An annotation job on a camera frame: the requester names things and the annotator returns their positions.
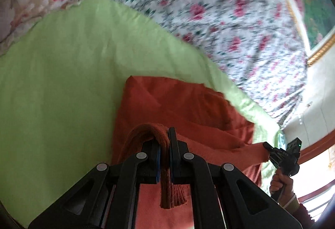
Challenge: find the floral quilt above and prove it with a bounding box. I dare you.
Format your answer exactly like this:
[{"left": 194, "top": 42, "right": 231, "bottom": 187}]
[{"left": 114, "top": 0, "right": 307, "bottom": 126}]

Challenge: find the framed floral picture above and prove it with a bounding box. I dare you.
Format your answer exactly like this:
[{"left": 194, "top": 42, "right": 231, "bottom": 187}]
[{"left": 294, "top": 0, "right": 334, "bottom": 66}]

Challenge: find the right hand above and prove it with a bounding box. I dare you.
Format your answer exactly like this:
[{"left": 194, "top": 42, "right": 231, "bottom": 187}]
[{"left": 269, "top": 169, "right": 294, "bottom": 207}]

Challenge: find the orange knit sweater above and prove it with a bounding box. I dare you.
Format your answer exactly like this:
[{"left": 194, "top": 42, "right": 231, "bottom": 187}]
[{"left": 112, "top": 76, "right": 269, "bottom": 228}]

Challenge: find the green bed sheet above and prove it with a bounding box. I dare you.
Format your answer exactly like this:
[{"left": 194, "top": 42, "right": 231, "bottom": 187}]
[{"left": 1, "top": 0, "right": 280, "bottom": 227}]

